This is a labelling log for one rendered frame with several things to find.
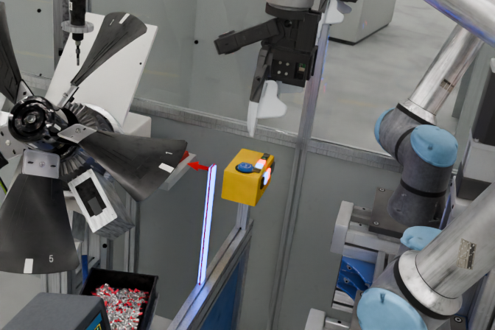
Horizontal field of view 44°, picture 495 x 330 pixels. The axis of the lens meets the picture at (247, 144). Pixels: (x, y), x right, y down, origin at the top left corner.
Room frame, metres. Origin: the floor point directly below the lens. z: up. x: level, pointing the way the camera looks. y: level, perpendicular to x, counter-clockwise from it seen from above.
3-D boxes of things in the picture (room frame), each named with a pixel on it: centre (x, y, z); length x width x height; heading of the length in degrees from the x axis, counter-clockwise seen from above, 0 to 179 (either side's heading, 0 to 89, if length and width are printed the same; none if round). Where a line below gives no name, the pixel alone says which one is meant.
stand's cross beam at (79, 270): (1.57, 0.48, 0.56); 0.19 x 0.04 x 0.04; 165
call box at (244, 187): (1.52, -0.01, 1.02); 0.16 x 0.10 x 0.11; 165
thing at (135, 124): (1.93, 0.45, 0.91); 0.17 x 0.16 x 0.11; 165
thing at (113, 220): (1.34, 0.35, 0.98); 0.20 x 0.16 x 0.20; 165
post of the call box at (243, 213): (1.52, -0.01, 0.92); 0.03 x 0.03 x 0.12; 75
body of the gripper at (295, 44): (0.95, -0.04, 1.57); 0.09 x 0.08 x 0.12; 75
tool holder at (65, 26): (1.33, 0.41, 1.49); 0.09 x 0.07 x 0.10; 20
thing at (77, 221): (1.33, 0.44, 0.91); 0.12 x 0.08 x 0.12; 165
